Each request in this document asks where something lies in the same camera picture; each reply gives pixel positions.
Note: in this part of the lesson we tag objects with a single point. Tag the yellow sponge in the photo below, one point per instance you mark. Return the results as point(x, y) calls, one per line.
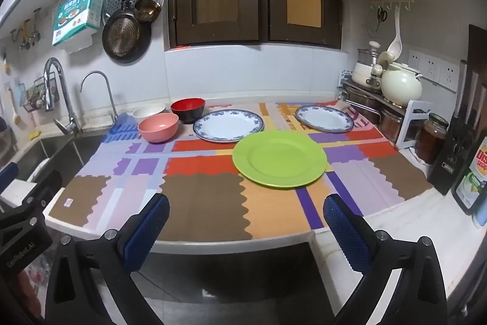
point(35, 135)

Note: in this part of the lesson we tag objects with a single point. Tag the metal dish rack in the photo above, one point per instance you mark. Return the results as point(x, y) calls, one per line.
point(57, 153)

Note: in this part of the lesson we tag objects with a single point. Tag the thin chrome faucet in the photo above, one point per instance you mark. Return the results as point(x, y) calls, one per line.
point(111, 102)

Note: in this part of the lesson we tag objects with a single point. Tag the black frying pan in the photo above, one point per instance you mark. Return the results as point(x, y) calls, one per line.
point(123, 37)

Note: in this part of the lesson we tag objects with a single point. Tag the colourful patchwork table mat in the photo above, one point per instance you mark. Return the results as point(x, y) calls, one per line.
point(205, 203)

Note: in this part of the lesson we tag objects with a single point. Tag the white plastic lattice panel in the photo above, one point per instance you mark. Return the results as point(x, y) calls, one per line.
point(343, 75)

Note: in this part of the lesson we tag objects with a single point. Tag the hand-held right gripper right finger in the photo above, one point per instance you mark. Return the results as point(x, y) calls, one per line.
point(346, 233)

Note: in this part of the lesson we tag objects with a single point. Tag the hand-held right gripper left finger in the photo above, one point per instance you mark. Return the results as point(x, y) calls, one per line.
point(148, 229)

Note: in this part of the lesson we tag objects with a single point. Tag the white dish green print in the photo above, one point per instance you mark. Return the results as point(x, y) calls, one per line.
point(40, 169)

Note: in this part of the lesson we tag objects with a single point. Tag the teal paper box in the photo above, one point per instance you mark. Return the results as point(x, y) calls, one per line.
point(76, 16)

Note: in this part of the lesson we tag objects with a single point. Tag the pink bowl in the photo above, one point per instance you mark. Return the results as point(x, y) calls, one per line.
point(158, 129)

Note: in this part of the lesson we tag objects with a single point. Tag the green plate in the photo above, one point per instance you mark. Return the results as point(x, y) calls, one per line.
point(279, 159)

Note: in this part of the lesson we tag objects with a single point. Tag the white wall socket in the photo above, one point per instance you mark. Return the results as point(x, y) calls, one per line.
point(432, 68)
point(449, 76)
point(415, 59)

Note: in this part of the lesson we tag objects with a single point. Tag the white plastic stand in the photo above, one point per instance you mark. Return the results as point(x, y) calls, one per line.
point(416, 106)

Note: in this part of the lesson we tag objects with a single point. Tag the large chrome faucet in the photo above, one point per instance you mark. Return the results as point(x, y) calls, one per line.
point(70, 115)

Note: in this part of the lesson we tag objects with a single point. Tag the brass ladle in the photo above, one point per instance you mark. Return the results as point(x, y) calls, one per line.
point(147, 9)

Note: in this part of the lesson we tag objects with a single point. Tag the cream enamel pot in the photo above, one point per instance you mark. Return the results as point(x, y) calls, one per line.
point(399, 85)

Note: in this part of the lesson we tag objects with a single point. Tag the white plastic ladle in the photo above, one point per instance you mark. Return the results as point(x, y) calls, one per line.
point(395, 47)

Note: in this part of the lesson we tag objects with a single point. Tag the dish soap bottle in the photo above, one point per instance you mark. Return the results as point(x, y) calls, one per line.
point(471, 188)

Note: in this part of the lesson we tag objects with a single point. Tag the black knife block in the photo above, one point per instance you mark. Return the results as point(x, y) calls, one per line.
point(452, 165)

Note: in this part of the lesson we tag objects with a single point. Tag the steel pot rack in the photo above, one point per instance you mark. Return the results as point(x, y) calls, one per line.
point(392, 104)

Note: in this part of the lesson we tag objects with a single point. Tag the kitchen knife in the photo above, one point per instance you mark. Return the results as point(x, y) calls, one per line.
point(475, 100)
point(462, 89)

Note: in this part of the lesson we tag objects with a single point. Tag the white spatula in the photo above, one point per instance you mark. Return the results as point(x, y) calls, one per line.
point(16, 117)

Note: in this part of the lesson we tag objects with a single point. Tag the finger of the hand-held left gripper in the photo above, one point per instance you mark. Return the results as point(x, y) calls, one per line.
point(45, 188)
point(8, 176)

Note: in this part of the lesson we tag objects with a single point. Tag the red and black bowl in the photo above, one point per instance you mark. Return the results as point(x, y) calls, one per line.
point(188, 113)

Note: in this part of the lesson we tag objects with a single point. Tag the blue bottle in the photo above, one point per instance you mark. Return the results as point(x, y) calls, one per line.
point(481, 214)

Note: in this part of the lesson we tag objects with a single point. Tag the blue floral rim plate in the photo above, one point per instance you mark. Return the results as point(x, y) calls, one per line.
point(323, 119)
point(228, 126)

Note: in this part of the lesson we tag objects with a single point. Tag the steel pot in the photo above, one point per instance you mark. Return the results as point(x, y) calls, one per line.
point(361, 104)

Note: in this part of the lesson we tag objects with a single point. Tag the black scissors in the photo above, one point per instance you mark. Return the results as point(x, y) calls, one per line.
point(382, 16)

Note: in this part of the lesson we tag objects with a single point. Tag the white pot with lid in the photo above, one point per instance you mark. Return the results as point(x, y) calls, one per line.
point(361, 73)

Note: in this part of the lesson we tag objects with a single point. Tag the glass jar dark sauce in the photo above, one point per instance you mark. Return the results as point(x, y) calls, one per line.
point(430, 142)

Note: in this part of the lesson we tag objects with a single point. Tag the hanging metal utensil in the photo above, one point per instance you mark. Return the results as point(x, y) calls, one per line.
point(36, 33)
point(24, 39)

